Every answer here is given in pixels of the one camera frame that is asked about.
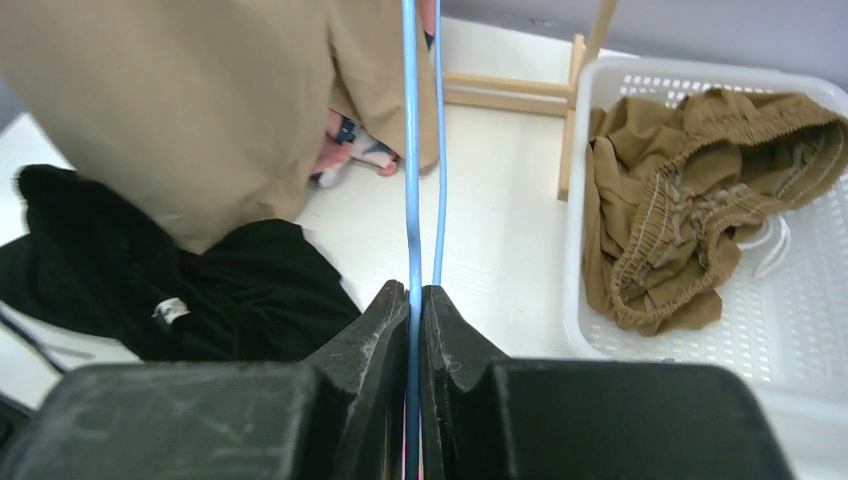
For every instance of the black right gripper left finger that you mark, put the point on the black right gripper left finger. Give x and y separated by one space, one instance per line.
337 414

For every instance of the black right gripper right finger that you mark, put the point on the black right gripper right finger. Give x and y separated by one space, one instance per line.
486 415

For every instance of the black shorts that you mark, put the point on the black shorts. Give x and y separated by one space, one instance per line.
93 263

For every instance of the brown shorts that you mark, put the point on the brown shorts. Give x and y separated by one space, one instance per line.
670 194

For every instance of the white plastic basket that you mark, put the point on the white plastic basket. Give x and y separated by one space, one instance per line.
784 321

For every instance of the blue hanger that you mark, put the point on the blue hanger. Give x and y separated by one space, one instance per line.
413 467

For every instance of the pink shorts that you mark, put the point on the pink shorts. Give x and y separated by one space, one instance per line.
351 156

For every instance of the beige shorts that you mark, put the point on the beige shorts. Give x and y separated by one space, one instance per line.
205 115

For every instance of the wooden clothes rack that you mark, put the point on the wooden clothes rack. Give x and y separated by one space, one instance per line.
537 98

